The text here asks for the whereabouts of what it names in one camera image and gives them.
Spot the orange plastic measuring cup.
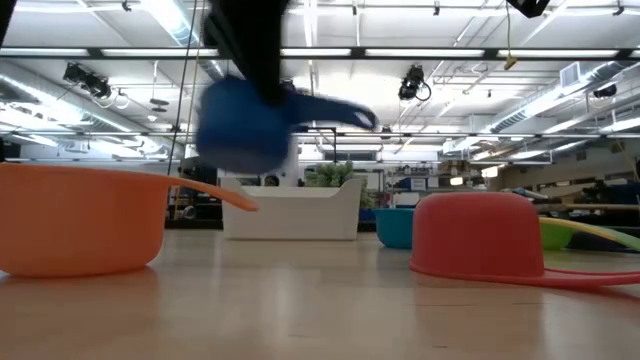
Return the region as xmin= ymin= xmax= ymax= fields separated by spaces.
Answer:
xmin=0 ymin=162 xmax=260 ymax=279

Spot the red plastic measuring cup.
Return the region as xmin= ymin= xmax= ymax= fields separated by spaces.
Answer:
xmin=408 ymin=192 xmax=640 ymax=290

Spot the yellow hanging cord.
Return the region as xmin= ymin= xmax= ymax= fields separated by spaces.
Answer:
xmin=503 ymin=0 xmax=519 ymax=72

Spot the teal plastic measuring cup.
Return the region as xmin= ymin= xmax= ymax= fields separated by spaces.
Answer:
xmin=372 ymin=207 xmax=416 ymax=250

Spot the black ceiling-mounted device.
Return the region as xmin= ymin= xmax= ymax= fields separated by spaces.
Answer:
xmin=62 ymin=62 xmax=113 ymax=100
xmin=397 ymin=64 xmax=433 ymax=103

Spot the silver ventilation duct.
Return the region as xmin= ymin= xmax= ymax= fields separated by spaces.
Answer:
xmin=0 ymin=59 xmax=169 ymax=154
xmin=487 ymin=59 xmax=640 ymax=134

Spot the black hanging cable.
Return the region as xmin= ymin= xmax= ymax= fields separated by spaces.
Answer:
xmin=166 ymin=0 xmax=200 ymax=177

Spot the green plastic measuring cup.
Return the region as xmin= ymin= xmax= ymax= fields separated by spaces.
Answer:
xmin=538 ymin=216 xmax=640 ymax=253

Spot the white plastic basket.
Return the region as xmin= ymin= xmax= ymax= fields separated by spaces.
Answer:
xmin=219 ymin=177 xmax=364 ymax=242

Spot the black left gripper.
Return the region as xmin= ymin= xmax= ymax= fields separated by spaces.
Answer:
xmin=202 ymin=0 xmax=292 ymax=107

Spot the black table frame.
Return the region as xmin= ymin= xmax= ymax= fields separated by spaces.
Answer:
xmin=164 ymin=217 xmax=225 ymax=231

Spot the black overhead light bar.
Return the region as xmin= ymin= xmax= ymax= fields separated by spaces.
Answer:
xmin=0 ymin=46 xmax=640 ymax=62
xmin=0 ymin=129 xmax=640 ymax=141

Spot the dark blue plastic measuring cup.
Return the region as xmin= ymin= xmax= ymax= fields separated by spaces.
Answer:
xmin=194 ymin=74 xmax=380 ymax=176

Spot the green artificial plant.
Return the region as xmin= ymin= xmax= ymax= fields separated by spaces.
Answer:
xmin=304 ymin=160 xmax=376 ymax=210

